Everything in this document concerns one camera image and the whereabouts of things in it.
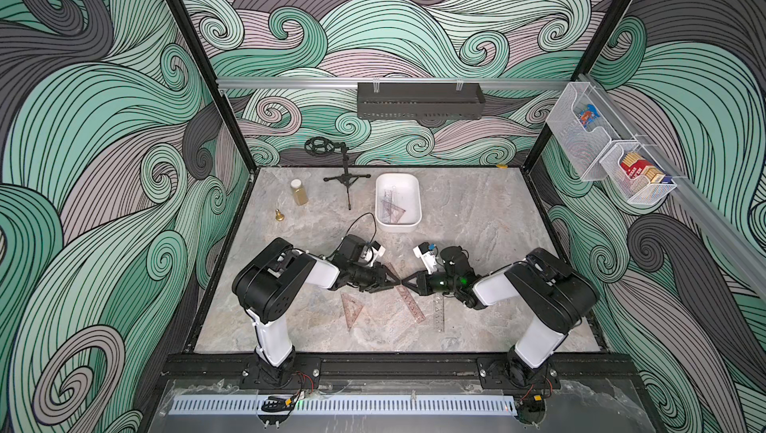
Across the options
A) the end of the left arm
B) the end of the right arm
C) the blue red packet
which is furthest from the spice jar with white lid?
the blue red packet

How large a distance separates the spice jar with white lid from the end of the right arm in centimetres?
51

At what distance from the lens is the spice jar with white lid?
1053 millimetres

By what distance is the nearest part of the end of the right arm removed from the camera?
28.0 inches
